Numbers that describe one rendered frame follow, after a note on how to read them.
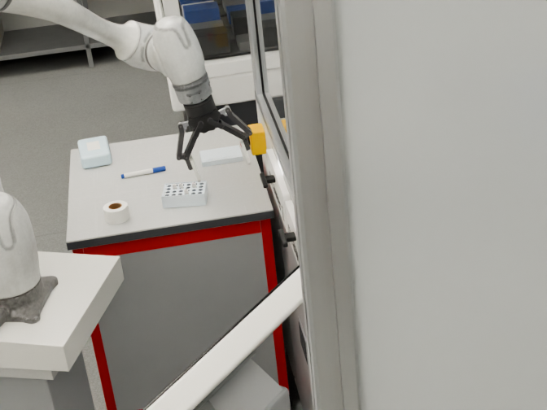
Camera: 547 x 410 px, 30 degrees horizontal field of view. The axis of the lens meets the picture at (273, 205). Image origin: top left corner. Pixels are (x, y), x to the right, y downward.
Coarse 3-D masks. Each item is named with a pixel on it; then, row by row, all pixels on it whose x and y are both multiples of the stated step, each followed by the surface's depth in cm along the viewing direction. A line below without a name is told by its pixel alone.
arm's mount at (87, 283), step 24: (48, 264) 256; (72, 264) 255; (96, 264) 254; (120, 264) 258; (72, 288) 245; (96, 288) 245; (48, 312) 237; (72, 312) 236; (96, 312) 243; (0, 336) 230; (24, 336) 229; (48, 336) 229; (72, 336) 230; (0, 360) 231; (24, 360) 229; (48, 360) 228; (72, 360) 230
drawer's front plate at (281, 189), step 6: (270, 150) 280; (270, 156) 277; (270, 162) 275; (276, 162) 274; (270, 168) 278; (276, 168) 270; (276, 174) 267; (276, 180) 267; (282, 180) 264; (276, 186) 270; (282, 186) 261; (276, 192) 273; (282, 192) 258; (288, 192) 258; (276, 198) 275; (282, 198) 258; (288, 198) 257; (282, 204) 261; (282, 210) 263
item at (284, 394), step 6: (282, 390) 174; (288, 390) 175; (276, 396) 173; (282, 396) 174; (288, 396) 175; (270, 402) 172; (276, 402) 172; (282, 402) 174; (288, 402) 176; (270, 408) 171; (276, 408) 172; (282, 408) 174; (288, 408) 176
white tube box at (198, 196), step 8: (168, 184) 298; (184, 184) 297; (200, 184) 297; (168, 192) 294; (176, 192) 293; (192, 192) 292; (200, 192) 292; (168, 200) 291; (176, 200) 291; (184, 200) 291; (192, 200) 291; (200, 200) 291
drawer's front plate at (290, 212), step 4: (288, 204) 252; (292, 204) 252; (288, 208) 250; (292, 208) 250; (288, 212) 250; (292, 212) 248; (288, 216) 252; (292, 216) 247; (288, 220) 253; (292, 220) 245; (288, 224) 254; (292, 224) 245; (292, 228) 246; (288, 232) 257; (296, 240) 242; (292, 244) 252; (296, 244) 243; (292, 248) 254; (296, 248) 244; (296, 260) 249
